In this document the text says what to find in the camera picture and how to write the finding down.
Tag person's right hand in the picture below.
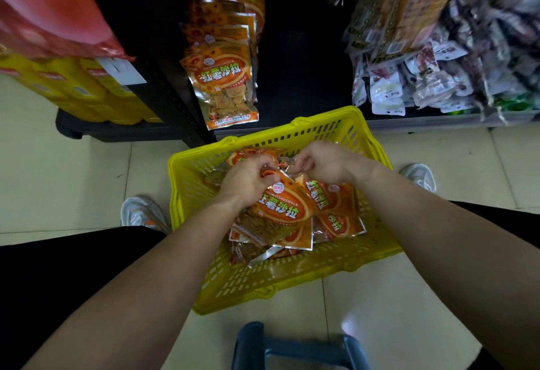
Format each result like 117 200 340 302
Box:
293 140 362 186

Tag person's left hand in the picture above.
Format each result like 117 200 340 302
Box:
218 154 282 211

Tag orange snack packet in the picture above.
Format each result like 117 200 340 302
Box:
235 164 320 246

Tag person's left forearm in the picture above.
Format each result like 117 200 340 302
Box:
21 194 254 370

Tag person's right forearm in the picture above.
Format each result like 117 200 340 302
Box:
352 155 540 370

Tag pile of orange packets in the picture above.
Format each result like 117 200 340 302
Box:
205 147 367 268

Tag black display shelf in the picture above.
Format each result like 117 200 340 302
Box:
55 0 363 149

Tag hanging row of orange bags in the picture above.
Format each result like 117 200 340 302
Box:
179 0 266 131

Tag yellow plastic shopping basket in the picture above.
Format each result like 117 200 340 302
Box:
167 106 403 316

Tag white right shoe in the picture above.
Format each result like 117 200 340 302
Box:
399 163 437 194

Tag white shoe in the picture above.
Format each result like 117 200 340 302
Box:
121 195 172 234
399 163 437 194

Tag white left shoe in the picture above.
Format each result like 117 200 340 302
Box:
121 195 172 234

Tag pile of clear white packets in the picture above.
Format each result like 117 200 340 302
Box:
351 0 540 118

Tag grey shelf board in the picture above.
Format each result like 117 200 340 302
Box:
366 109 540 133

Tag white price tag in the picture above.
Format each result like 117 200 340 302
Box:
95 57 147 86

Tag bundle of gold strip packets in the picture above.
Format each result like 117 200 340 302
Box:
343 0 479 65

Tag blue plastic stool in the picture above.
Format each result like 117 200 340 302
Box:
230 321 372 370

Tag stack of yellow packets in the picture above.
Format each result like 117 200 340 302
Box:
0 54 163 125

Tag green packets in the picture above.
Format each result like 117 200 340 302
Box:
491 95 538 114

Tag black trousers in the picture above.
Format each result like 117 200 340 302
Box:
0 200 540 370

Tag red shiny packets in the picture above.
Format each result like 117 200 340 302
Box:
0 0 136 62

